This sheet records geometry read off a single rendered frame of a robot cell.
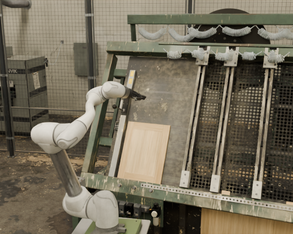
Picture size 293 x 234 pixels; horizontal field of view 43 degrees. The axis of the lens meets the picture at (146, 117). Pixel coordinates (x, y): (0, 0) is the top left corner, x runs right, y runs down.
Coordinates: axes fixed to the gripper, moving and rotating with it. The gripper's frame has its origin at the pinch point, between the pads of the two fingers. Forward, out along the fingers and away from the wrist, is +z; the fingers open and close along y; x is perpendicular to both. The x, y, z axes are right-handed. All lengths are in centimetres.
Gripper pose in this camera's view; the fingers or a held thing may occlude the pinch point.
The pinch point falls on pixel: (142, 97)
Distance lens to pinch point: 283.7
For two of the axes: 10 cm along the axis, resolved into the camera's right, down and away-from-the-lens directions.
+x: -5.8, 7.5, 3.0
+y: -5.7, -6.5, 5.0
